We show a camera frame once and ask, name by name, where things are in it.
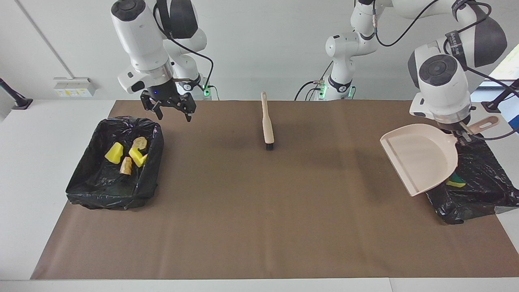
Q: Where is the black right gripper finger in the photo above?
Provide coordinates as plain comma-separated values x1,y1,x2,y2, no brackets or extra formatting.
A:
140,92,164,121
175,92,197,123

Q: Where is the pale pink plastic dustpan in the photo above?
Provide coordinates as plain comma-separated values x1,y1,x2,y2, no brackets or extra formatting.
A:
380,116,500,197

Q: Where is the plain yellow sponge piece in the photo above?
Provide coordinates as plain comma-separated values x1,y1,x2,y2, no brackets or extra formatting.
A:
446,172,467,188

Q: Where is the yellow green notched sponge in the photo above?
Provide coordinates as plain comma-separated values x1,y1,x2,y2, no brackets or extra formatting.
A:
129,147,148,167

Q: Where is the yellow green sponge piece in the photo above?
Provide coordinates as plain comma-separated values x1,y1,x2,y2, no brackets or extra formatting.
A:
105,142,124,165

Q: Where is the beige hand brush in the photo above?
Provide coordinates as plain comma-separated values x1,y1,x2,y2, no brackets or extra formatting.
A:
260,91,275,151

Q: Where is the black bag-lined bin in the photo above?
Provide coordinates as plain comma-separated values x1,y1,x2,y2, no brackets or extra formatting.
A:
66,116,165,210
425,130,519,225

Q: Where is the black clamp stand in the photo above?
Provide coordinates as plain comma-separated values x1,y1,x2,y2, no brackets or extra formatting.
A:
481,78,519,114
0,77,34,110

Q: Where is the bright window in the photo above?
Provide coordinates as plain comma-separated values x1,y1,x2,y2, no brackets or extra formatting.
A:
485,44,519,82

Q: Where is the brown paper table mat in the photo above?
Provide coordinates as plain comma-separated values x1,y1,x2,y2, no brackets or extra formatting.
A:
30,100,519,280

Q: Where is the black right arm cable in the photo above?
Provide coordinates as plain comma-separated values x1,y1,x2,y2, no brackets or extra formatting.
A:
153,0,214,93

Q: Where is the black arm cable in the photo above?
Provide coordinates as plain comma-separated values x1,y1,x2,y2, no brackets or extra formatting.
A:
153,0,214,93
372,0,519,141

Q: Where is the white wall power strip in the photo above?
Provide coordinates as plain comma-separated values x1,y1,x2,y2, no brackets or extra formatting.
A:
54,77,97,97

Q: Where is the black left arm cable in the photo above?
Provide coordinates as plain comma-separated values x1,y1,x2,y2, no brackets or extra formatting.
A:
372,0,519,141

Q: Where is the black base cable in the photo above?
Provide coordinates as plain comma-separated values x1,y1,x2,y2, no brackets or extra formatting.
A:
294,80,325,101

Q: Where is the white wall cable conduit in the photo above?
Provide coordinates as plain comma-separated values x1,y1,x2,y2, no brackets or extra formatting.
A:
15,0,75,79

